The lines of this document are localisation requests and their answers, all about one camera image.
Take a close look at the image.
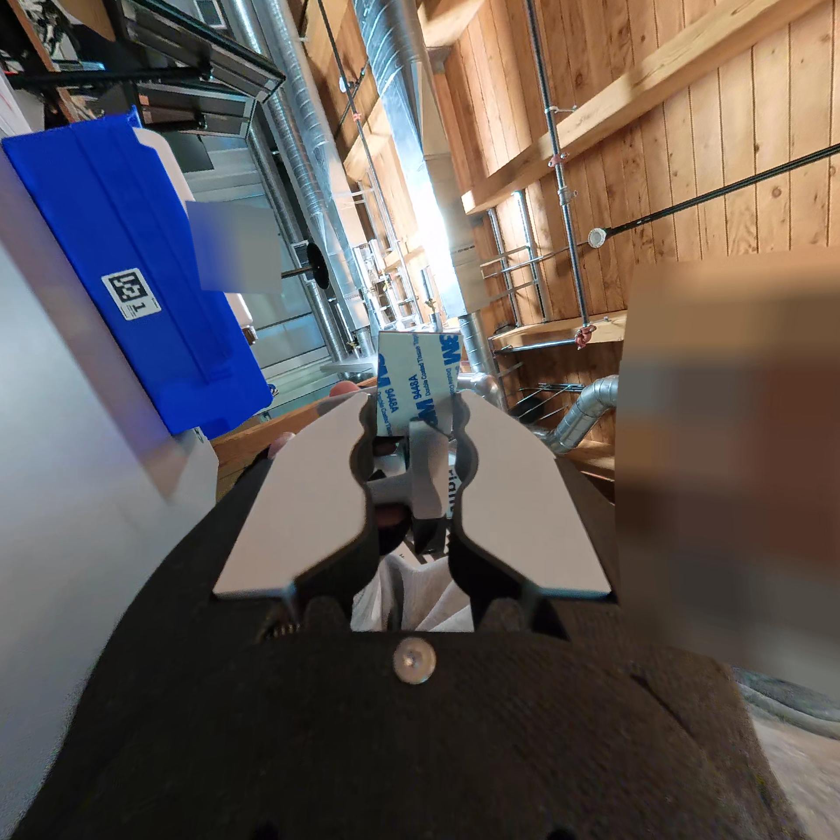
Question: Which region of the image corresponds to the person's right hand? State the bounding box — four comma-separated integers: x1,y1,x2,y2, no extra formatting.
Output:
270,381,413,553

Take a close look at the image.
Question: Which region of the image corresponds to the thin metal conduit pipe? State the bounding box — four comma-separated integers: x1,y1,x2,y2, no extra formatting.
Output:
525,0,595,349

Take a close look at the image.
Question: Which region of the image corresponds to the white adhesive tape sheet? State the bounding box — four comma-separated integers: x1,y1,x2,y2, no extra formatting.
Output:
374,330,464,522

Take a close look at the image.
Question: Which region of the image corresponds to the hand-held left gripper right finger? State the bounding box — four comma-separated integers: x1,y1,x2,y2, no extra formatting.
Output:
448,390,616,599

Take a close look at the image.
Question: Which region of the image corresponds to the bundle of silver pipes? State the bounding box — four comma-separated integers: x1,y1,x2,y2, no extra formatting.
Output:
223,0,621,460

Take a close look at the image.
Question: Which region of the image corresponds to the black tie rod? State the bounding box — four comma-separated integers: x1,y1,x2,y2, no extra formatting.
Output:
587,141,840,249

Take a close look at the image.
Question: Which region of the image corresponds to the wooden workbench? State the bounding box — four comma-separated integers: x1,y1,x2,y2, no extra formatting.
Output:
211,377,378,490

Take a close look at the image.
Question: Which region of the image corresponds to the wooden ceiling beam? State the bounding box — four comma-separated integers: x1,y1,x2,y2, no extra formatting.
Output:
459,0,840,215

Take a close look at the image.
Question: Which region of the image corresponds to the white plastic case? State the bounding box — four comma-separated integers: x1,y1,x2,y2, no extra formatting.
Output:
131,126,258,345

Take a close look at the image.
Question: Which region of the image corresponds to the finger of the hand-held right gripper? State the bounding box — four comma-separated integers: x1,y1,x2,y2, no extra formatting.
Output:
364,420,455,555

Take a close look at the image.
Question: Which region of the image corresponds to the person's right forearm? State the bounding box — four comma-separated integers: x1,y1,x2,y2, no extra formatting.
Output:
351,551,475,632

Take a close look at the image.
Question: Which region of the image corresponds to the black round lamp stand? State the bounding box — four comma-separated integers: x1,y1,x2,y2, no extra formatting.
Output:
282,241,333,291

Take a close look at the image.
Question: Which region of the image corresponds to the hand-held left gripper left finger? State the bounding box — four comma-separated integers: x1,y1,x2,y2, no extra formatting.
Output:
212,394,380,599

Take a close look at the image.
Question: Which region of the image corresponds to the blue bin with marker tag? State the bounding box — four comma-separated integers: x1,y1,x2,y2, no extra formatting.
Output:
2,107,274,438

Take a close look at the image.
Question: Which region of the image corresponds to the black metal frame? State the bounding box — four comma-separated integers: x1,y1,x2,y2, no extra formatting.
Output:
0,0,287,132

